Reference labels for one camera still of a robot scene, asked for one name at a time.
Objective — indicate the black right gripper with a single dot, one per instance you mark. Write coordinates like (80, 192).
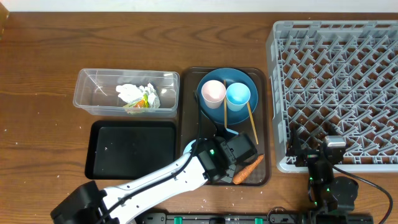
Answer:
(295, 149)

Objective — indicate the wooden chopstick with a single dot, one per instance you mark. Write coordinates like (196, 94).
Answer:
(252, 122)
(225, 107)

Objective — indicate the orange carrot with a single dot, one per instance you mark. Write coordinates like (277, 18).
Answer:
(245, 173)

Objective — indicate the green food wrapper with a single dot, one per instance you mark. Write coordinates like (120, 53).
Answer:
(150, 100)

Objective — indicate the white tissue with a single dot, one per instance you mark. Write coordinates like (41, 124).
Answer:
(130, 93)

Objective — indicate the light blue rice bowl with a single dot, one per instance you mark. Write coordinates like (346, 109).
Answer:
(229, 132)

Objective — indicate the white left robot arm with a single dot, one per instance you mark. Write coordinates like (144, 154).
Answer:
(204, 160)

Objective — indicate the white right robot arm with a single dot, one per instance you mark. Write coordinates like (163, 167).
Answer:
(333, 196)

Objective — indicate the grey plastic dishwasher rack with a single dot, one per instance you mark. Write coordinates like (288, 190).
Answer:
(341, 74)

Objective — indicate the clear plastic waste bin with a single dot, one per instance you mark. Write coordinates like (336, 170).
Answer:
(96, 92)

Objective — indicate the brown serving tray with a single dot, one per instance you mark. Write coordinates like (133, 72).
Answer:
(195, 77)

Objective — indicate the pink plastic cup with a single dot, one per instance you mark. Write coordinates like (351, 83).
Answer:
(213, 93)

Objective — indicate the light blue plastic cup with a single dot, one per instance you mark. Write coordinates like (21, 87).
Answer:
(237, 96)

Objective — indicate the black plastic tray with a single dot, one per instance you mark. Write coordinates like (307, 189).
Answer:
(128, 150)

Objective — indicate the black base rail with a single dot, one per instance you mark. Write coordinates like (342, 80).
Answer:
(273, 217)

